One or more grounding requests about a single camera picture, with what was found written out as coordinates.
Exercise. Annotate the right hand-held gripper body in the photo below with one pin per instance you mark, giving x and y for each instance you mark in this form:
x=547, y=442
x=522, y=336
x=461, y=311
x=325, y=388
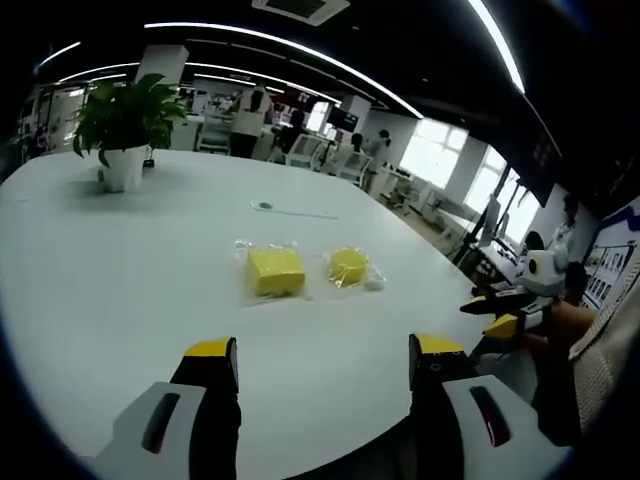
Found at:
x=545, y=275

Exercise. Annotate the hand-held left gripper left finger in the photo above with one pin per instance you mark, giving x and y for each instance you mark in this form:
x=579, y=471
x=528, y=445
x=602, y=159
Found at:
x=200, y=400

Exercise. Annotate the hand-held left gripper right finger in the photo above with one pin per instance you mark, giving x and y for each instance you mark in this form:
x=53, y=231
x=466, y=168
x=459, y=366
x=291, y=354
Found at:
x=440, y=400

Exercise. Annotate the rectangular yellow silicone block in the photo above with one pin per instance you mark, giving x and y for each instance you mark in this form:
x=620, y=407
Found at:
x=275, y=272

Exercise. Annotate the round yellow silicone block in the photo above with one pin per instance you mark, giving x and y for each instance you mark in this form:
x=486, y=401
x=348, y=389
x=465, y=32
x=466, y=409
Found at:
x=346, y=267

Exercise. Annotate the person's right hand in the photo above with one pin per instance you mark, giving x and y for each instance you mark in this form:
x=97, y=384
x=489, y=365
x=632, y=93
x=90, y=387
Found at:
x=567, y=322

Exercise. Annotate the large yellow sponge in bag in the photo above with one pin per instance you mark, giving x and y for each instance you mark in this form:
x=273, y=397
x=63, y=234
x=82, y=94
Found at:
x=265, y=295

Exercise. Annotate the small yellow sponge in bag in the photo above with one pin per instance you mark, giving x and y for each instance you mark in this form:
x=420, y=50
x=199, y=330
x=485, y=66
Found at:
x=370, y=272

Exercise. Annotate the white office chair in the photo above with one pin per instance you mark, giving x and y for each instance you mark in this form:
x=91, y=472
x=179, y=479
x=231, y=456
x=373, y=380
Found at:
x=305, y=151
x=350, y=167
x=212, y=136

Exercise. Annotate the long ceiling light strip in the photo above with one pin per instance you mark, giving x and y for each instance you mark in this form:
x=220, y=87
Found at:
x=300, y=55
x=500, y=42

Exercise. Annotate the small black desk sign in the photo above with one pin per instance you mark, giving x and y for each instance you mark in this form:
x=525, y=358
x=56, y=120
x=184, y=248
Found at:
x=148, y=161

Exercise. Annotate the white plant pot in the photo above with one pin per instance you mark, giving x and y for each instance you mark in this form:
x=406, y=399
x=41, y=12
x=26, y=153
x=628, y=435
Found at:
x=121, y=167

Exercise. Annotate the green potted plant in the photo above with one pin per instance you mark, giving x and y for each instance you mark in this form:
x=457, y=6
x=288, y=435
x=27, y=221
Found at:
x=130, y=112

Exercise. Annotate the ceiling air vent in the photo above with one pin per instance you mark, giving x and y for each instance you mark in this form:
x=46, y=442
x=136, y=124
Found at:
x=301, y=8

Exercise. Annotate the wall poster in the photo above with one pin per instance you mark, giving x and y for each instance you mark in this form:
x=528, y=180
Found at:
x=615, y=260

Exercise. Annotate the black wall screen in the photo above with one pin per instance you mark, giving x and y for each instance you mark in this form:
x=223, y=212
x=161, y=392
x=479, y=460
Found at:
x=540, y=167

